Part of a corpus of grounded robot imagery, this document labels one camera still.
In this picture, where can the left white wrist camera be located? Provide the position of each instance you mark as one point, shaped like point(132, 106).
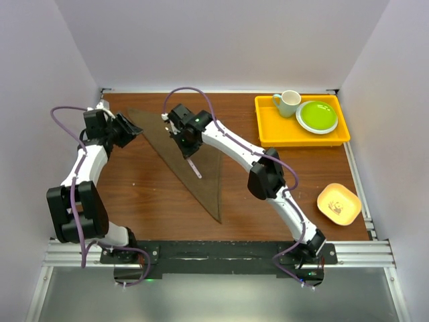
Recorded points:
point(104, 106)

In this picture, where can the yellow plastic tray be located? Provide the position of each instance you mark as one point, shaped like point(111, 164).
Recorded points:
point(276, 131)

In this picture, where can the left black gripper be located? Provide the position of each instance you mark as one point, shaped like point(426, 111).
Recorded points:
point(129, 131)

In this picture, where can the knife with pink handle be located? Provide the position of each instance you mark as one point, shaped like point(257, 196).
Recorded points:
point(194, 168)

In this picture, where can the pale green mug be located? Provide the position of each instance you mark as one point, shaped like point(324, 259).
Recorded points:
point(287, 103)

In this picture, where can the yellow panda bowl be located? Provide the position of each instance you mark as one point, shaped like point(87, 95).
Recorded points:
point(339, 204)

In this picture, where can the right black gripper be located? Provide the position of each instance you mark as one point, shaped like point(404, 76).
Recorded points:
point(187, 151)

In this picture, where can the green plate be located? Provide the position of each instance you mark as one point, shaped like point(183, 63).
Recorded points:
point(317, 117)

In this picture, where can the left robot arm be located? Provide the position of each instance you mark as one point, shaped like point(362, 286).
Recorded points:
point(76, 208)

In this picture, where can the brown cloth napkin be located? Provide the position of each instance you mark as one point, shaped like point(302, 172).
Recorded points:
point(201, 174)

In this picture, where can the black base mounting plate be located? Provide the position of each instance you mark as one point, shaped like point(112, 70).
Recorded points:
point(235, 257)

